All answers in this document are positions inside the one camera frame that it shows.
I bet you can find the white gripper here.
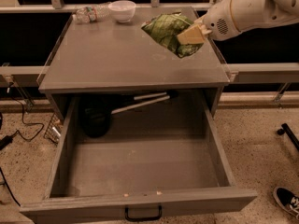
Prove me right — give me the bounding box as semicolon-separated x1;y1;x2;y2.
177;0;241;45

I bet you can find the grey drawer cabinet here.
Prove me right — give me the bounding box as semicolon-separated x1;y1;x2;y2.
39;7;230;119

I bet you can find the black power cable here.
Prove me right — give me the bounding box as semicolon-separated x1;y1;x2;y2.
0;83;46;207

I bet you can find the clear plastic water bottle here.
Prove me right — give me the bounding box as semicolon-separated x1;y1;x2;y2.
72;3;109;24

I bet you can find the green jalapeno chip bag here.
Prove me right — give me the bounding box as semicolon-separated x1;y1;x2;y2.
141;13;204;58

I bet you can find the wire mesh basket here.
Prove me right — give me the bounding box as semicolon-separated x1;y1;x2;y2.
44;114;62;146

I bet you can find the black pan with grey handle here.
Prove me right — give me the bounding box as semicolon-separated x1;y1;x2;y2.
78;91;178;138

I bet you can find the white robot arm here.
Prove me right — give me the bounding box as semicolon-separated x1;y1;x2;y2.
177;0;299;45

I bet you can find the white bowl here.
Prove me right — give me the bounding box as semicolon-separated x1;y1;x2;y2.
108;0;136;23

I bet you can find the black and white sneaker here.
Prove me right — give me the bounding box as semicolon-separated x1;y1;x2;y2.
273;187;299;219

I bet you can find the black drawer handle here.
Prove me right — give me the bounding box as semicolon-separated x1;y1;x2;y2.
124;205;163;222

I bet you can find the black power adapter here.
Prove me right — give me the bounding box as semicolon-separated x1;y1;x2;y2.
0;135;13;150

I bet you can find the metal railing frame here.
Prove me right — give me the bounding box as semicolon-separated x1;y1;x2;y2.
0;0;299;110

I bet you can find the open grey top drawer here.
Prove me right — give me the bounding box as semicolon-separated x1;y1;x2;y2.
21;91;257;224

